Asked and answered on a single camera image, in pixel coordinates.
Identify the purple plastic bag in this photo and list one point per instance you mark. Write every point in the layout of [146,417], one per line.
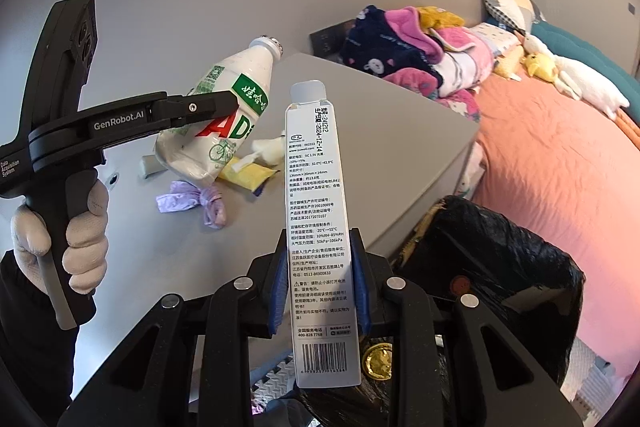
[187,197]

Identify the foam puzzle floor mat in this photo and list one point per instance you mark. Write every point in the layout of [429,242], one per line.
[585,382]

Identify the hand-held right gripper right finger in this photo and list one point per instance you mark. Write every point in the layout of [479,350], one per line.
[361,287]

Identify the person's left hand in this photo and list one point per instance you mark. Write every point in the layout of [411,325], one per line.
[87,237]

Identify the grey plastic cup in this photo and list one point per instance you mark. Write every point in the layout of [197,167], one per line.
[148,167]

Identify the pink white folded blanket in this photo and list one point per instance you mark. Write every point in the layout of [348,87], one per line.
[465,62]

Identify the mustard yellow garment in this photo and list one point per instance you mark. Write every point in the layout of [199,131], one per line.
[440,17]

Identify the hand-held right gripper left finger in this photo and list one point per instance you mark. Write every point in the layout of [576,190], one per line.
[279,287]

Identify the patchwork patterned pillow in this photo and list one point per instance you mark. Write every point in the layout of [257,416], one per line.
[515,7]

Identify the small white patterned pillow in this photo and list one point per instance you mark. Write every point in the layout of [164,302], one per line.
[495,36]

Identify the navy printed pajama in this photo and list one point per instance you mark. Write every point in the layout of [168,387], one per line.
[380,47]

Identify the gold foil cup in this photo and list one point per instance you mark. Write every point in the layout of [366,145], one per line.
[378,361]

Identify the teal pillow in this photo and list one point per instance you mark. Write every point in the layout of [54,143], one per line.
[585,44]

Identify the person's left forearm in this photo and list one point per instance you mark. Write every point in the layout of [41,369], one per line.
[25,347]

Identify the orange bed sheet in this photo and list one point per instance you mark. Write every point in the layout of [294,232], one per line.
[550,167]

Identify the black wall socket panel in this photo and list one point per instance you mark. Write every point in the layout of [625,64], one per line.
[327,38]

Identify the long white printed box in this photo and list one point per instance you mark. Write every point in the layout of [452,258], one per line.
[315,187]

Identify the white goose plush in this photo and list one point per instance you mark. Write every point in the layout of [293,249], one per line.
[585,79]

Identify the bin with black bag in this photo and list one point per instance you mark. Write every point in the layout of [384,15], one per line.
[500,247]

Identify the yellow plush toy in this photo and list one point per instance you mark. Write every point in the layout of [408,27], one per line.
[540,64]

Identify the pale yellow plush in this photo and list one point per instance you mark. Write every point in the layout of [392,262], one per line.
[507,64]

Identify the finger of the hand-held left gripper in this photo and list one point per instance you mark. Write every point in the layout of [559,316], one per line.
[200,109]

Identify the white green-label milk bottle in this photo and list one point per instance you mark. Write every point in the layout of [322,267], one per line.
[235,77]

